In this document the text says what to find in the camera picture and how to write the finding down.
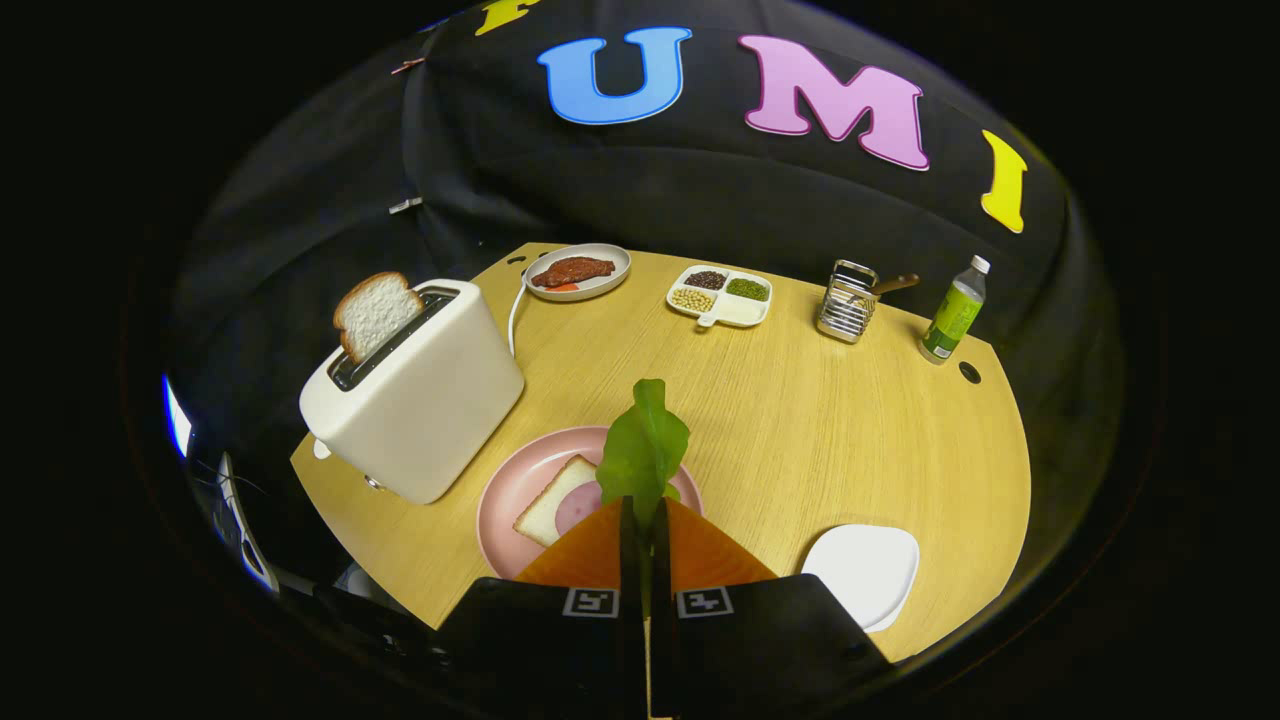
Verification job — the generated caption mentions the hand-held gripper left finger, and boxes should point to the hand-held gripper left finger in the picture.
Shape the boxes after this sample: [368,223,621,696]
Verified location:
[435,495,649,720]

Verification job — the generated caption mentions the white toaster cable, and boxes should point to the white toaster cable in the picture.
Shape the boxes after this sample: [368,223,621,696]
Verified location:
[507,275,531,358]

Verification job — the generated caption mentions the white toaster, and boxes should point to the white toaster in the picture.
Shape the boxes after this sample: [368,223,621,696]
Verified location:
[299,279,525,505]

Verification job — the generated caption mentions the white divided bean dish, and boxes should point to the white divided bean dish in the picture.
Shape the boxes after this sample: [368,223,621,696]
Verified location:
[666,265,774,329]

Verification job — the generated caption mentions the brown steak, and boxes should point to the brown steak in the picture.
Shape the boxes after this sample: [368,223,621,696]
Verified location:
[530,257,617,291]

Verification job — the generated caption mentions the white plate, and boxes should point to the white plate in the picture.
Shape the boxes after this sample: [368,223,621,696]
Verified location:
[801,524,920,633]

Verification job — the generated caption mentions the green label drink bottle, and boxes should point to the green label drink bottle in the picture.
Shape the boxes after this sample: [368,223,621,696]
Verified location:
[919,254,992,365]

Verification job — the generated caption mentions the pink ham slice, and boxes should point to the pink ham slice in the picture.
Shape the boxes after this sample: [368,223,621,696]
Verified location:
[555,478,604,536]

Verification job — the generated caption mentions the green lettuce leaf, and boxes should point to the green lettuce leaf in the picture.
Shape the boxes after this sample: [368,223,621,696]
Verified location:
[596,378,691,601]

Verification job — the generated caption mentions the toasted bread slice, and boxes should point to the toasted bread slice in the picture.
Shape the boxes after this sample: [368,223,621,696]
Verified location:
[333,271,425,364]

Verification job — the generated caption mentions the white bread slice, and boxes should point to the white bread slice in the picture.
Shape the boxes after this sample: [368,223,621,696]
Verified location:
[513,455,601,548]

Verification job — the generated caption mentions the white framed device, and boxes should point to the white framed device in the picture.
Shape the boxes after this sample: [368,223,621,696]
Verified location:
[213,452,281,593]

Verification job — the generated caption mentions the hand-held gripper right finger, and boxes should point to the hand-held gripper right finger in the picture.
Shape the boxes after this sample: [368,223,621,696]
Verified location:
[648,495,893,720]

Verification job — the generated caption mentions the black backdrop cloth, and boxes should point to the black backdrop cloth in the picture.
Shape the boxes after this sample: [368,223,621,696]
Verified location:
[165,0,1126,601]

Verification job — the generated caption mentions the metal wire rack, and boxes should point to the metal wire rack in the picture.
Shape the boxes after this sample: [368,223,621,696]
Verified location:
[816,260,880,345]

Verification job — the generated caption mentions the pink plate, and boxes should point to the pink plate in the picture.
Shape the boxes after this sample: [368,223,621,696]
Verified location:
[476,426,704,581]

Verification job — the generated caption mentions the round grey plate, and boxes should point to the round grey plate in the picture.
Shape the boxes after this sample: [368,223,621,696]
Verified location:
[523,243,632,303]

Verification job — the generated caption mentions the lit screen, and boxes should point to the lit screen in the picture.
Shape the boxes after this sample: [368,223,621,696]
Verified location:
[163,375,193,459]

